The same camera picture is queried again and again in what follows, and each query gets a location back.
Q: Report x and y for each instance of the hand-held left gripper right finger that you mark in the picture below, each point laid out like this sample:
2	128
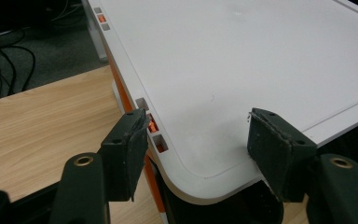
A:
278	149

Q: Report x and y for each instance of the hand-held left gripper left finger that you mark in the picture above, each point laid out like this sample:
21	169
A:
125	155

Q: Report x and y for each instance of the white two-tier shoe rack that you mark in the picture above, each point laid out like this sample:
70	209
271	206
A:
230	71

